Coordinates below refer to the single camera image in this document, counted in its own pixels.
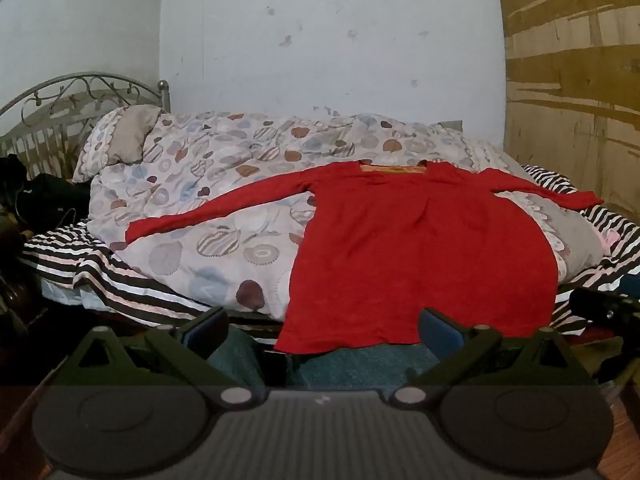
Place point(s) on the red long-sleeve shirt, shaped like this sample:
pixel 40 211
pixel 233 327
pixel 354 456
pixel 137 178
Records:
pixel 425 260

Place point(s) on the plywood board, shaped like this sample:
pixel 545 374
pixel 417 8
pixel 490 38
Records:
pixel 575 85

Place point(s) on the circle-patterned duvet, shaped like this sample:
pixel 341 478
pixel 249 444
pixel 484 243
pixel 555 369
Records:
pixel 225 195

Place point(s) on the pile of dark clothes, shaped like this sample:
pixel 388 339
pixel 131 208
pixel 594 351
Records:
pixel 45 195

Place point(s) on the teal cloth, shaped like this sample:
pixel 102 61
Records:
pixel 350 365

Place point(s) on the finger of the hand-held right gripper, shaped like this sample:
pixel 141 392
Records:
pixel 595 302

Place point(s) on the metal scrollwork headboard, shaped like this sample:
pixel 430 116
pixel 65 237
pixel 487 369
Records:
pixel 163 94

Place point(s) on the pink cloth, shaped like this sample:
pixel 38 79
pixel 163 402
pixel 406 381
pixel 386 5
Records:
pixel 607 240

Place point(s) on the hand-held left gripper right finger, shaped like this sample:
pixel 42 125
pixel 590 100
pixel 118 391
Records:
pixel 439 334

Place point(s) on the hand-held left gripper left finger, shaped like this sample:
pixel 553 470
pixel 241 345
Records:
pixel 209 331

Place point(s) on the black and white striped bedsheet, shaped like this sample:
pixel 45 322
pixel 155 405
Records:
pixel 125 285

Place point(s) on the beige scalloped pillow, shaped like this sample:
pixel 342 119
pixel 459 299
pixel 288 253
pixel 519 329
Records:
pixel 127 132

